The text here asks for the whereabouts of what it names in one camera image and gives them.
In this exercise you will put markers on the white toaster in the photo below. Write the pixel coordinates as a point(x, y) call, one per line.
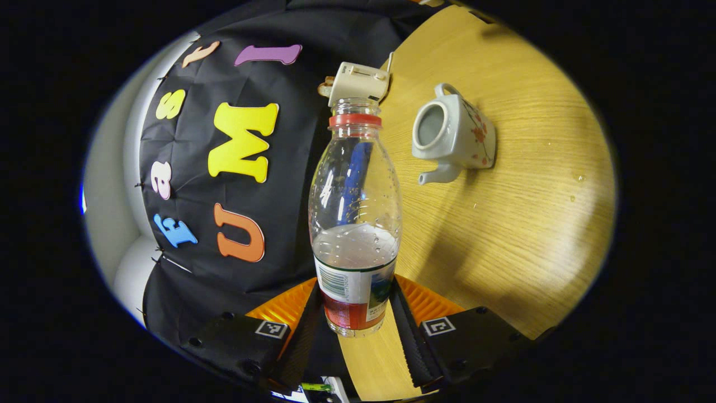
point(358, 81)

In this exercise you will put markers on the clear plastic water bottle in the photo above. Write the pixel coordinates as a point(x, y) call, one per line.
point(355, 263)

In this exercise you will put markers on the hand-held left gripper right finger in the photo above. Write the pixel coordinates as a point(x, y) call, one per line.
point(411, 341)

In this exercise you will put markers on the white side table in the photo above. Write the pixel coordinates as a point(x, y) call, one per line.
point(338, 389)

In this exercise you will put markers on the black backdrop cloth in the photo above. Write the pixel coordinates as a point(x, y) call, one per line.
point(291, 179)

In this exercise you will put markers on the white floral teacup with spout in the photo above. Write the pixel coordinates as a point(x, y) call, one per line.
point(464, 140)

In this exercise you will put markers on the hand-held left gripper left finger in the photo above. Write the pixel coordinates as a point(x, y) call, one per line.
point(302, 341)

